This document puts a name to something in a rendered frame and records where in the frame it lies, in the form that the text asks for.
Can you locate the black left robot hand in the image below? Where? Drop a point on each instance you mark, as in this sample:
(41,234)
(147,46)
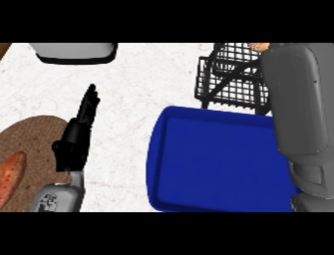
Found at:
(75,139)

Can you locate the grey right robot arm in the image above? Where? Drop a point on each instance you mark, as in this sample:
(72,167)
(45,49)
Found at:
(304,116)

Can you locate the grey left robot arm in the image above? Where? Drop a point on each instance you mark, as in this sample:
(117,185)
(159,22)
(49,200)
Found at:
(61,196)

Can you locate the blue plastic tray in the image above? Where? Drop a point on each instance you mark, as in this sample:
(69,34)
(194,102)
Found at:
(218,162)

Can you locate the orange cupcake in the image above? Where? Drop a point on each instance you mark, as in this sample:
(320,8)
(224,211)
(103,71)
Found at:
(259,46)

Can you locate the brown round placemat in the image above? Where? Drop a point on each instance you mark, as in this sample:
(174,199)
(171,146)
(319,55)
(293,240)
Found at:
(23,156)

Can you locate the orange sweet potato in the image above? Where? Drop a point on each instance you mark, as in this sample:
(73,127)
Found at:
(8,179)

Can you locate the grey appliance with black base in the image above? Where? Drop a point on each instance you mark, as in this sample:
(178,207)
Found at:
(73,52)

